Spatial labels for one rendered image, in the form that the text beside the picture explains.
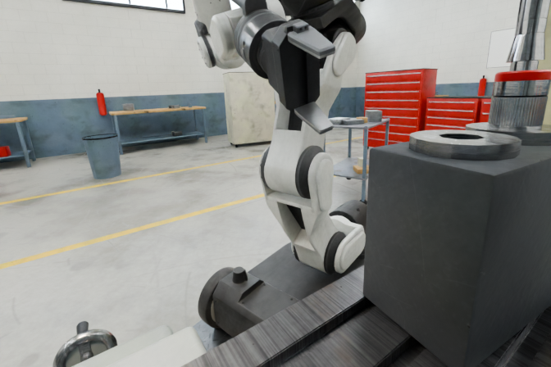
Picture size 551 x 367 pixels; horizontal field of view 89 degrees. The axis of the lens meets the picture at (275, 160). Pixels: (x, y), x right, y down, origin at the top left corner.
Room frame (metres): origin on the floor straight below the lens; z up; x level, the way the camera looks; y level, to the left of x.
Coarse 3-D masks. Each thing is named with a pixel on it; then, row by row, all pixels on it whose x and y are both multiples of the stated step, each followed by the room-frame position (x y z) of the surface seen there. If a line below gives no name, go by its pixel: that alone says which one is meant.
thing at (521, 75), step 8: (504, 72) 0.31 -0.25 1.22; (512, 72) 0.30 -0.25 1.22; (520, 72) 0.30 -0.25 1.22; (528, 72) 0.29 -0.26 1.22; (536, 72) 0.29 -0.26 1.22; (544, 72) 0.29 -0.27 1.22; (496, 80) 0.32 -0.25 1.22; (504, 80) 0.31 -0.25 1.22; (512, 80) 0.30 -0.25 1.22; (520, 80) 0.29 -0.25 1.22
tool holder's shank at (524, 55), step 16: (528, 0) 0.31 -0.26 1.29; (544, 0) 0.30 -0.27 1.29; (528, 16) 0.30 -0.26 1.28; (544, 16) 0.30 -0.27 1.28; (528, 32) 0.30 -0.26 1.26; (544, 32) 0.30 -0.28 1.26; (512, 48) 0.31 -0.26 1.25; (528, 48) 0.30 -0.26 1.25; (544, 48) 0.30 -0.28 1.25; (512, 64) 0.31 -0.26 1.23; (528, 64) 0.30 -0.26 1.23
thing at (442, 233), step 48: (432, 144) 0.24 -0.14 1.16; (480, 144) 0.23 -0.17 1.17; (528, 144) 0.27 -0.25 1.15; (384, 192) 0.27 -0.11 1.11; (432, 192) 0.23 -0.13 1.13; (480, 192) 0.19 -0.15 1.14; (528, 192) 0.21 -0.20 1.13; (384, 240) 0.27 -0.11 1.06; (432, 240) 0.22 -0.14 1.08; (480, 240) 0.19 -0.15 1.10; (528, 240) 0.22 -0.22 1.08; (384, 288) 0.26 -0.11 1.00; (432, 288) 0.22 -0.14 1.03; (480, 288) 0.19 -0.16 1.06; (528, 288) 0.23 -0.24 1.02; (432, 336) 0.21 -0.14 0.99; (480, 336) 0.19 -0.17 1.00
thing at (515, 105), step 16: (528, 80) 0.29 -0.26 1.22; (544, 80) 0.29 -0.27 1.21; (496, 96) 0.31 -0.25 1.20; (512, 96) 0.30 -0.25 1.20; (528, 96) 0.29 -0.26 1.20; (544, 96) 0.29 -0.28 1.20; (496, 112) 0.31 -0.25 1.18; (512, 112) 0.30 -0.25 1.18; (528, 112) 0.29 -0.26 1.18; (544, 112) 0.29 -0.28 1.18; (512, 128) 0.29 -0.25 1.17; (528, 128) 0.29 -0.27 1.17
